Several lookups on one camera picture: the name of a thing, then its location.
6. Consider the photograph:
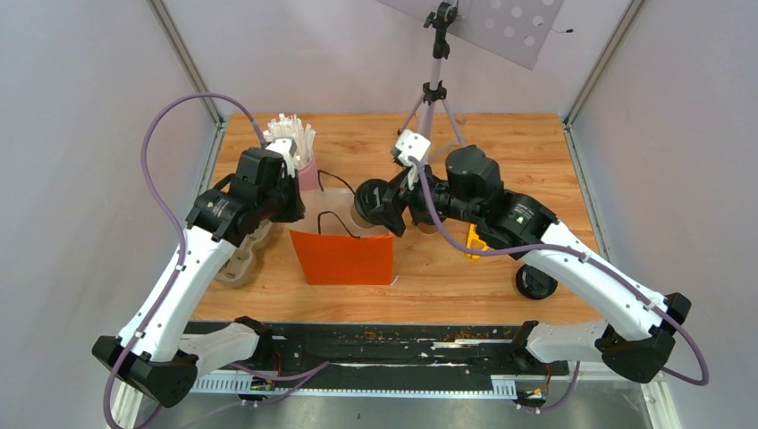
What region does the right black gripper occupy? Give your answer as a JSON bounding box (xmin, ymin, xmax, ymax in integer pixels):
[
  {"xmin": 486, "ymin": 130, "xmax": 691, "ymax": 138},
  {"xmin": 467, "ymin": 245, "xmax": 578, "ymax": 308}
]
[{"xmin": 368, "ymin": 156, "xmax": 481, "ymax": 236}]

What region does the black plastic cup lid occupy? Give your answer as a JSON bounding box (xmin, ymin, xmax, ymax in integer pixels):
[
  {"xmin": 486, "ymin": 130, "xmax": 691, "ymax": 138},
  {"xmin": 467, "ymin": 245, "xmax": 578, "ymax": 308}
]
[{"xmin": 354, "ymin": 179, "xmax": 384, "ymax": 222}]

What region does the orange paper bag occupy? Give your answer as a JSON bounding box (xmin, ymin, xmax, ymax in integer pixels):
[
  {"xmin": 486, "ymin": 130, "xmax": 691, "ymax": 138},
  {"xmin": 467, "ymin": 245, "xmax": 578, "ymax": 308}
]
[{"xmin": 288, "ymin": 169, "xmax": 397, "ymax": 286}]

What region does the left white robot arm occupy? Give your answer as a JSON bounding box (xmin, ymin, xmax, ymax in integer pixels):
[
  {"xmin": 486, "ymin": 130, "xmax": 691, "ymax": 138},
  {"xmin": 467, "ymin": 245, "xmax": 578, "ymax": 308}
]
[{"xmin": 92, "ymin": 139, "xmax": 305, "ymax": 408}]

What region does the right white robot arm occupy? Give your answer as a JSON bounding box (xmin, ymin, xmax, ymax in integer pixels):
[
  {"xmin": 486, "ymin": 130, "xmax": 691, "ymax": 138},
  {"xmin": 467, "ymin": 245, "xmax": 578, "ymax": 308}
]
[{"xmin": 353, "ymin": 145, "xmax": 691, "ymax": 383}]

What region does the pink translucent straw holder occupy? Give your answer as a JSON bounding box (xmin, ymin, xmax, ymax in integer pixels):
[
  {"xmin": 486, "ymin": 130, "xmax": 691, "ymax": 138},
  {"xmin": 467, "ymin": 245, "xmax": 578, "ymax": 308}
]
[{"xmin": 297, "ymin": 157, "xmax": 319, "ymax": 192}]

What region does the bundle of white straws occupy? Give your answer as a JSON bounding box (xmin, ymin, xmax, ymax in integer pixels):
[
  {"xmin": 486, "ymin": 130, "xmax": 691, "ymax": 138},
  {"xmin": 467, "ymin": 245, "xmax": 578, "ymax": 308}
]
[{"xmin": 263, "ymin": 114, "xmax": 316, "ymax": 169}]

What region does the grey pulp cup carrier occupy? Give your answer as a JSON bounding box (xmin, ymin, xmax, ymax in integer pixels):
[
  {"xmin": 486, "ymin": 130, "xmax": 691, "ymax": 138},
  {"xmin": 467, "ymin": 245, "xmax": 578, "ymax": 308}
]
[{"xmin": 214, "ymin": 220, "xmax": 274, "ymax": 288}]

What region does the grey perforated panel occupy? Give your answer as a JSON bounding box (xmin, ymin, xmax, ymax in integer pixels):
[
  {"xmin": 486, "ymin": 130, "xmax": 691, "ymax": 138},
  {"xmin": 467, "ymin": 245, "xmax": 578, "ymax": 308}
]
[{"xmin": 383, "ymin": 0, "xmax": 564, "ymax": 70}]

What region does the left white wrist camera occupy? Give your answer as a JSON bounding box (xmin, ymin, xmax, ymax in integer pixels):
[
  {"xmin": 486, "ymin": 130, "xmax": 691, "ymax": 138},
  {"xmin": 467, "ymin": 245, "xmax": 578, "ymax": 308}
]
[{"xmin": 265, "ymin": 138, "xmax": 297, "ymax": 178}]

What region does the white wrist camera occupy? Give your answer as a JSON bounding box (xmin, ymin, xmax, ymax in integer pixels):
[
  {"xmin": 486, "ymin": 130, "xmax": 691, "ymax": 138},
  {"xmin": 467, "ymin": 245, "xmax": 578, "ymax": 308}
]
[
  {"xmin": 265, "ymin": 138, "xmax": 297, "ymax": 178},
  {"xmin": 391, "ymin": 129, "xmax": 431, "ymax": 190}
]

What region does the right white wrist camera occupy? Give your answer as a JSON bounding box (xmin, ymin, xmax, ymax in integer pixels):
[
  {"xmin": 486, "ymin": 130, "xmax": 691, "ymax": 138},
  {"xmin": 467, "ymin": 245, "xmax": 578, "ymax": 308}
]
[{"xmin": 391, "ymin": 129, "xmax": 431, "ymax": 190}]

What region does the yellow triangular plastic bracket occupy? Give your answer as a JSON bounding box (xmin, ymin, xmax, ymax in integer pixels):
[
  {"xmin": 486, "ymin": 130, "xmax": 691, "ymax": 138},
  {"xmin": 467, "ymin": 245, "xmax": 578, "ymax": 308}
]
[{"xmin": 465, "ymin": 223, "xmax": 491, "ymax": 252}]

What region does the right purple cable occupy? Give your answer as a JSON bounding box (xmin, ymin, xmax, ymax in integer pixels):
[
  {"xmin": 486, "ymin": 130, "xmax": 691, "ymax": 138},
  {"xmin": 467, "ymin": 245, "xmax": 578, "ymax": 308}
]
[{"xmin": 411, "ymin": 156, "xmax": 711, "ymax": 387}]

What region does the purple cable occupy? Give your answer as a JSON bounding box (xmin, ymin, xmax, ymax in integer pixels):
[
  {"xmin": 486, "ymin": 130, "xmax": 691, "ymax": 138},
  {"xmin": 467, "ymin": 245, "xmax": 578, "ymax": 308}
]
[
  {"xmin": 411, "ymin": 156, "xmax": 711, "ymax": 387},
  {"xmin": 103, "ymin": 92, "xmax": 267, "ymax": 429}
]

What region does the silver camera tripod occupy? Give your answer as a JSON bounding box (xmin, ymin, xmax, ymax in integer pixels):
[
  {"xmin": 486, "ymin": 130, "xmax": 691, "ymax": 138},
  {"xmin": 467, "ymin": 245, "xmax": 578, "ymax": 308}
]
[{"xmin": 397, "ymin": 1, "xmax": 466, "ymax": 159}]

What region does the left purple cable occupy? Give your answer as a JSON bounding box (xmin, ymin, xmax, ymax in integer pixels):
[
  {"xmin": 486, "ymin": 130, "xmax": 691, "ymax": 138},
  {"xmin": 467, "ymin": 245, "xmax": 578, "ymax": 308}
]
[{"xmin": 103, "ymin": 92, "xmax": 267, "ymax": 429}]

